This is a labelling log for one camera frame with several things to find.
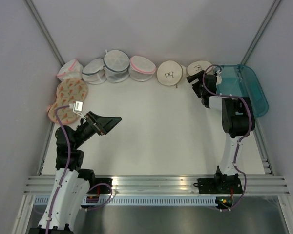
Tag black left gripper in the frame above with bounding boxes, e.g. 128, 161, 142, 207
73, 110, 122, 148

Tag beige round glasses laundry bag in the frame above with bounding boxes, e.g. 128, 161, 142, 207
187, 60, 211, 76

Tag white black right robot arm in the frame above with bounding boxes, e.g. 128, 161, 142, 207
187, 70, 255, 194

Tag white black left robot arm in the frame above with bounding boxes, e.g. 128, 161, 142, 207
29, 111, 122, 234

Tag beige round bag with glasses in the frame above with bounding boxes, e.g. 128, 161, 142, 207
156, 60, 187, 88

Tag floral peanut-shaped laundry bag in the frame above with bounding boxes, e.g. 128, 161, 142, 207
47, 78, 88, 125

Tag white blue-trim mesh bag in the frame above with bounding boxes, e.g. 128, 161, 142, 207
82, 58, 106, 84

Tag white pink-zip mesh bag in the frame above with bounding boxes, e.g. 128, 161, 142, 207
128, 55, 156, 82

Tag white pink-trim mesh bag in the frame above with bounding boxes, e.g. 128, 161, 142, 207
56, 59, 84, 81

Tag tall white blue-zip mesh bag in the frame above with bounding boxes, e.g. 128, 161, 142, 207
103, 50, 130, 83

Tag teal transparent plastic bin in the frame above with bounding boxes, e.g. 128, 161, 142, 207
216, 64, 269, 118

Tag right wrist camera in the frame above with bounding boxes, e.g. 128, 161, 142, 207
215, 70, 222, 85

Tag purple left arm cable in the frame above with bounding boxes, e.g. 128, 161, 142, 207
45, 104, 75, 234

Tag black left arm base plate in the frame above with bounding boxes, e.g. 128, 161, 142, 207
87, 178, 113, 196

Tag white slotted cable duct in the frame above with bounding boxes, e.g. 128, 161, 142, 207
33, 196, 234, 206

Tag right aluminium corner post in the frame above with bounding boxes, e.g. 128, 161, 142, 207
240, 0, 283, 65

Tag aluminium corner post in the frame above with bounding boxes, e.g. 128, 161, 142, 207
240, 0, 283, 65
23, 0, 64, 66

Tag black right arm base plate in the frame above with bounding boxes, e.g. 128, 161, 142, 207
194, 178, 243, 195

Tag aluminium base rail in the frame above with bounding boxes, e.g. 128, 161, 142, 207
24, 174, 290, 196

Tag left aluminium corner post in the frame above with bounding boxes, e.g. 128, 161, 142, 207
23, 0, 64, 66

